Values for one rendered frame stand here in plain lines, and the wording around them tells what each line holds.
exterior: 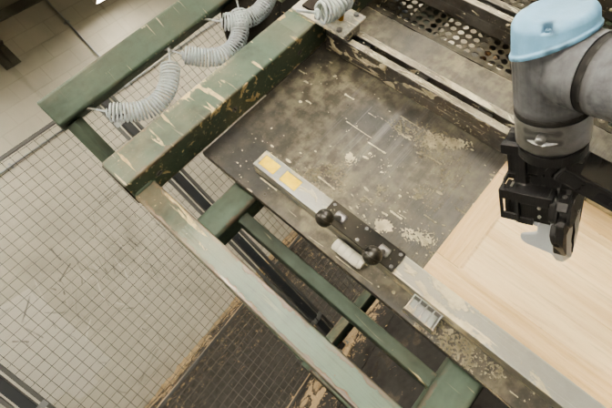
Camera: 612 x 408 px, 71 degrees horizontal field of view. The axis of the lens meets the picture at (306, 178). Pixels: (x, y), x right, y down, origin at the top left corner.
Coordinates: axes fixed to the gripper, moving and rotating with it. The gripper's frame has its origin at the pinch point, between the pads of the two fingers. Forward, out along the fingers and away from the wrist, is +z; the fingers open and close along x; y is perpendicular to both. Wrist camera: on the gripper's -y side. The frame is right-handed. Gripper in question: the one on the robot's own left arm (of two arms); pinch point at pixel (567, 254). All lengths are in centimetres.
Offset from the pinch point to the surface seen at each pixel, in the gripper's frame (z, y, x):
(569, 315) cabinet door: 34.2, 1.9, -11.4
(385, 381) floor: 206, 100, -27
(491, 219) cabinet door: 23.2, 20.6, -21.6
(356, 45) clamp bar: -7, 64, -44
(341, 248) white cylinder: 15.2, 43.0, 3.6
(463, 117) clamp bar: 11, 34, -41
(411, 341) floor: 205, 98, -56
